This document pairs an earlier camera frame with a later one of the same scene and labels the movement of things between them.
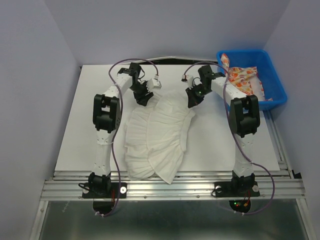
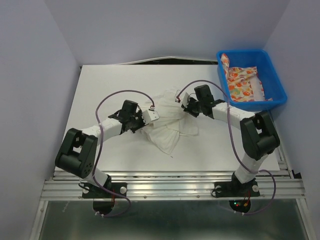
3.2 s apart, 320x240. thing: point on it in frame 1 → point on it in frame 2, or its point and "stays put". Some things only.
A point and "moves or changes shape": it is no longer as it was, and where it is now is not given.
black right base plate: x=225 y=189 stays put
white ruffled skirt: x=154 y=137 moves or changes shape
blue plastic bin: x=272 y=84 stays put
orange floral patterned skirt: x=245 y=79 stays put
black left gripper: x=142 y=99 → x=139 y=114
